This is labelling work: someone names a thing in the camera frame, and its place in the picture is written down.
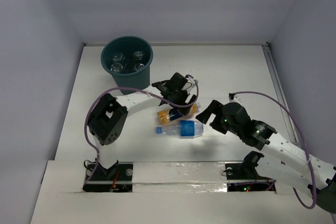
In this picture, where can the blue label water bottle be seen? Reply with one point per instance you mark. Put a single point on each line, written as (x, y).
(184, 129)

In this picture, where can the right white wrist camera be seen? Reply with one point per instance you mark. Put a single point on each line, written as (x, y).
(234, 98)

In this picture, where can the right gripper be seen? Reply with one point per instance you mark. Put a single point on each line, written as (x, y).
(213, 107)

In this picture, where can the aluminium rail right edge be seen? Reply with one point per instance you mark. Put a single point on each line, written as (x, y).
(291, 129)

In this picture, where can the clear bottle front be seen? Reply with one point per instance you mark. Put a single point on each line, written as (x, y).
(116, 67)

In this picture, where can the orange drink bottle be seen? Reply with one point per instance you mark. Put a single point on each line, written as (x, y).
(169, 115)

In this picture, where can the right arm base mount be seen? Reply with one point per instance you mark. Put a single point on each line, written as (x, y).
(243, 177)

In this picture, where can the crushed bottle blue label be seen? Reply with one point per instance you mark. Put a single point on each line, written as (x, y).
(118, 57)

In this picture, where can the silver tape strip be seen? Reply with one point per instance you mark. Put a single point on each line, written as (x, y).
(179, 177)

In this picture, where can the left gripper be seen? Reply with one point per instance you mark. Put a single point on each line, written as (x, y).
(181, 100)

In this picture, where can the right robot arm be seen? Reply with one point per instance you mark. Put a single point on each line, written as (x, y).
(275, 157)

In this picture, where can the clear bottle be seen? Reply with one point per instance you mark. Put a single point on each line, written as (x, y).
(138, 55)
(137, 67)
(116, 67)

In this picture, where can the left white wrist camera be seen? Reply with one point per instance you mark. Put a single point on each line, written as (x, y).
(190, 84)

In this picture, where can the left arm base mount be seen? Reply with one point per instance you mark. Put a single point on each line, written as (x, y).
(116, 179)

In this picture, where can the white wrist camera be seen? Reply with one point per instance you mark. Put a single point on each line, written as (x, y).
(190, 84)
(234, 98)

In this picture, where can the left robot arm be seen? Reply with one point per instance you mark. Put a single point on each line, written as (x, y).
(107, 115)

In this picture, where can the dark green plastic bin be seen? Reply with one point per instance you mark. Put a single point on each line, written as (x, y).
(127, 45)

